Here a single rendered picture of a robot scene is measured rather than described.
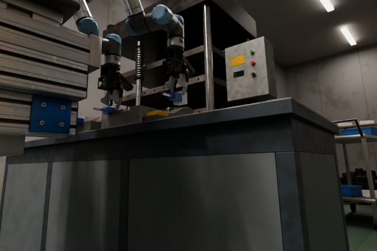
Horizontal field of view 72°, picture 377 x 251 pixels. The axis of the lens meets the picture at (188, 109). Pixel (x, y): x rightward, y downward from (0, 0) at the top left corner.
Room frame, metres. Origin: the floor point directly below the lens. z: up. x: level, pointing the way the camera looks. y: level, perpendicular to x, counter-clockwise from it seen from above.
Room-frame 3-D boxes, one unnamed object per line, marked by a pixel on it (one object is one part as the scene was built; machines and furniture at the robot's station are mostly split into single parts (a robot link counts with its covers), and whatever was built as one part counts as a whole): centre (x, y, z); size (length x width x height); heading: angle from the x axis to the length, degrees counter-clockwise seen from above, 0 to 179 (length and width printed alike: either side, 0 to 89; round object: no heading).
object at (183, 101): (1.07, 0.06, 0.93); 0.13 x 0.05 x 0.05; 143
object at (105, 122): (1.32, 0.16, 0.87); 0.50 x 0.26 x 0.14; 143
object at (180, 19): (1.08, 0.05, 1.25); 0.09 x 0.08 x 0.11; 157
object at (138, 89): (2.22, 0.43, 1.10); 0.05 x 0.05 x 1.30
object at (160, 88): (2.42, 0.06, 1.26); 1.10 x 0.74 x 0.05; 53
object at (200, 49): (2.43, 0.06, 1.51); 1.10 x 0.70 x 0.05; 53
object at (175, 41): (1.08, 0.05, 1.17); 0.08 x 0.08 x 0.05
